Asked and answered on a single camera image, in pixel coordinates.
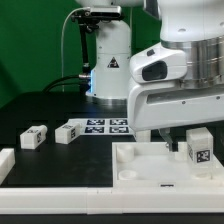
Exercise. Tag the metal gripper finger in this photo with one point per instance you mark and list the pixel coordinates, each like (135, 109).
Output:
(171, 144)

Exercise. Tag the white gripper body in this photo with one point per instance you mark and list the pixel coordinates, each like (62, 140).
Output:
(159, 105)

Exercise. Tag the white square tabletop part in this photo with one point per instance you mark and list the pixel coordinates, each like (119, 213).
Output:
(150, 167)

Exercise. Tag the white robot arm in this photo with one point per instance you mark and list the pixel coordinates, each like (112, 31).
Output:
(180, 80)

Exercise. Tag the AprilTag marker sheet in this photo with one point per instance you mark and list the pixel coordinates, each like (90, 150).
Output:
(103, 126)

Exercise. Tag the white U-shaped fence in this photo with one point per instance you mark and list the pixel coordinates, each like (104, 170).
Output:
(96, 200)

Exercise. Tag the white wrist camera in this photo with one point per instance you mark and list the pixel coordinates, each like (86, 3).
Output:
(158, 63)

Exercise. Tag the black camera on stand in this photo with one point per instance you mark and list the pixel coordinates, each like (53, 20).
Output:
(88, 20)

